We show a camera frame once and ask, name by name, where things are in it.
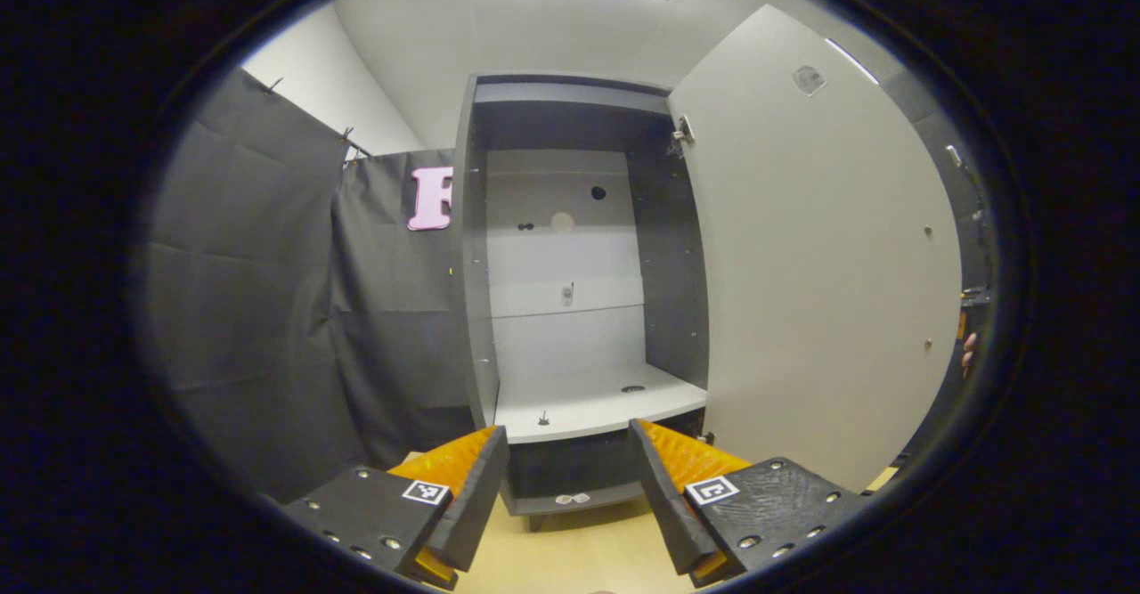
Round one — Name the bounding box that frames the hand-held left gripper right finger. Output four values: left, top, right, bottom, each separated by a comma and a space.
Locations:
628, 418, 869, 588

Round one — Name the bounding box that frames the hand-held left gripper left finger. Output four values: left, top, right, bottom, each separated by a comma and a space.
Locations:
283, 425, 510, 591

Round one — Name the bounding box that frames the grey cabinet door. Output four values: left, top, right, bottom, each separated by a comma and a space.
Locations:
666, 4, 965, 493

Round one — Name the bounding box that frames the black backdrop cloth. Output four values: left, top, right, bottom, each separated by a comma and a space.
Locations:
142, 67, 994, 503

